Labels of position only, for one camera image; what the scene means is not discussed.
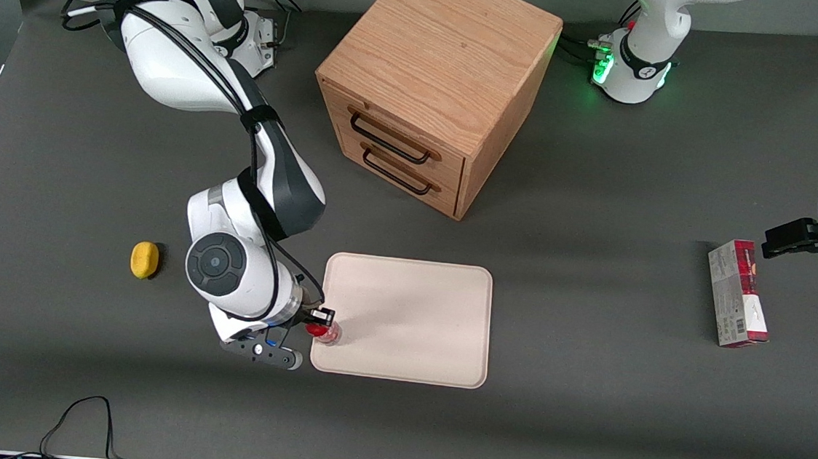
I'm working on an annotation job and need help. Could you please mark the wooden two-drawer cabinet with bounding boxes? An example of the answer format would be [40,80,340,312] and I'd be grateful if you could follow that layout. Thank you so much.
[305,0,565,228]

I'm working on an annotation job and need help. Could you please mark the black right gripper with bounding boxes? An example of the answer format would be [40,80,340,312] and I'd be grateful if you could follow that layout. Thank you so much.
[265,293,338,348]

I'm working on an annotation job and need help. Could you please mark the red coke bottle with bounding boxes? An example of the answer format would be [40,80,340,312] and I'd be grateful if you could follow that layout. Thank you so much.
[303,319,345,348]

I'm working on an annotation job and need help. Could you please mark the yellow lemon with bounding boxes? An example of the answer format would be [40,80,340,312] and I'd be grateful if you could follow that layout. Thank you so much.
[130,240,161,281]

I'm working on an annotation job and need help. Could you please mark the grey right wrist camera bar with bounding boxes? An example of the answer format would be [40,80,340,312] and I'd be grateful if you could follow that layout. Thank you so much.
[217,330,306,373]

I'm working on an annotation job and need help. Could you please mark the grey and red carton box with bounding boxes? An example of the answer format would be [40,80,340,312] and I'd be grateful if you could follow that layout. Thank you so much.
[701,237,777,352]

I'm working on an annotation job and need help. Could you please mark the beige plastic tray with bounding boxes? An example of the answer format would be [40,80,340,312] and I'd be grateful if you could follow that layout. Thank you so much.
[308,250,497,391]

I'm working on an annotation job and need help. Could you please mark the black cable at table edge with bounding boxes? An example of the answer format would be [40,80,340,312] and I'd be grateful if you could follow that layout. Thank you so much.
[0,388,148,459]

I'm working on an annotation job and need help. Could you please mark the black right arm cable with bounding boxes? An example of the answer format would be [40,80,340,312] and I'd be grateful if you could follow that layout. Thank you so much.
[39,0,351,326]

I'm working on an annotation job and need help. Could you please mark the black drawer handle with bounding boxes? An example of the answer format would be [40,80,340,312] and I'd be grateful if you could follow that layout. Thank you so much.
[345,108,445,167]
[358,143,445,198]

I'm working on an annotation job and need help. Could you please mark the black left arm base cables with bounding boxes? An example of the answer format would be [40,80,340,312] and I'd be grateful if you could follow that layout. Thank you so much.
[556,0,644,72]

